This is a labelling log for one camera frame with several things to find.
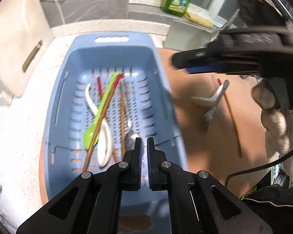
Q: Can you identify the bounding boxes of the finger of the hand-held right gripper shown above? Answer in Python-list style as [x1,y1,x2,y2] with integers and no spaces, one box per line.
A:
[170,49,263,75]

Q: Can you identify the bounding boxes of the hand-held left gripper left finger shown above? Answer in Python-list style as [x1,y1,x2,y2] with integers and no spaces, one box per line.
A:
[16,138,143,234]

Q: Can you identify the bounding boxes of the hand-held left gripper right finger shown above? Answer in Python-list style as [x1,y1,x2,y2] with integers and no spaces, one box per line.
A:
[146,137,274,234]

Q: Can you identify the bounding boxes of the metal spoon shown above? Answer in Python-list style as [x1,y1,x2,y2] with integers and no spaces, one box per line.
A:
[120,78,147,159]

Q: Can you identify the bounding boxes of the white ceramic spoon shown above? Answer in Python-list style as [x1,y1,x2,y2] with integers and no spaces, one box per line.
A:
[84,83,113,167]
[191,80,230,108]

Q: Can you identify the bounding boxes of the red-tipped brown chopstick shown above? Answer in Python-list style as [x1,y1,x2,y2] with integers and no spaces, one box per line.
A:
[82,73,125,173]
[217,78,243,158]
[96,76,120,163]

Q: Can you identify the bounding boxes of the metal fork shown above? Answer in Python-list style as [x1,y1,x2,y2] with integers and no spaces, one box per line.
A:
[201,106,216,133]

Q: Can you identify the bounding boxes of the green plastic spoon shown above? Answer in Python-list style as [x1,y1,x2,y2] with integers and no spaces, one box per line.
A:
[83,71,121,150]

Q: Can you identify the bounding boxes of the blue plastic basket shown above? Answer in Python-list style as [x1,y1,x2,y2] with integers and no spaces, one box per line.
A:
[43,32,188,206]

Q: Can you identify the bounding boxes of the person's right hand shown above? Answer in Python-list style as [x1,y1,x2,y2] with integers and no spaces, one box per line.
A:
[251,78,293,176]

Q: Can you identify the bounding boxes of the chrome spring faucet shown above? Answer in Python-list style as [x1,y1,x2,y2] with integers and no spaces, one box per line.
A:
[210,7,242,41]

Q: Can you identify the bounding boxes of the steel sink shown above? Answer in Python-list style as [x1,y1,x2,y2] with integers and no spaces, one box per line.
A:
[163,19,225,54]

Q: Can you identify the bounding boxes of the brown mat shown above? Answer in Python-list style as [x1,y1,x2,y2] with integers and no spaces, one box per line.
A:
[39,47,281,231]

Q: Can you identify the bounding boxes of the yellow sponge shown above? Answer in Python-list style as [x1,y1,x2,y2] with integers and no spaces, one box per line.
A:
[184,12,214,28]

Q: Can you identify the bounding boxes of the black jacket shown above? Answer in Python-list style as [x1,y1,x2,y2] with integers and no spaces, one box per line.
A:
[239,185,293,234]

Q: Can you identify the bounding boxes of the white cutting board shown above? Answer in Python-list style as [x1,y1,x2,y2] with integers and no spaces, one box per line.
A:
[0,0,54,98]

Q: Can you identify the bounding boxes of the black cable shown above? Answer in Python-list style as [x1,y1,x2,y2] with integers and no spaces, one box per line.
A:
[226,141,293,188]

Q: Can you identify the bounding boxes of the thin white cable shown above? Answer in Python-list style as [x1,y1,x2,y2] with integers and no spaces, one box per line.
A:
[26,0,65,26]

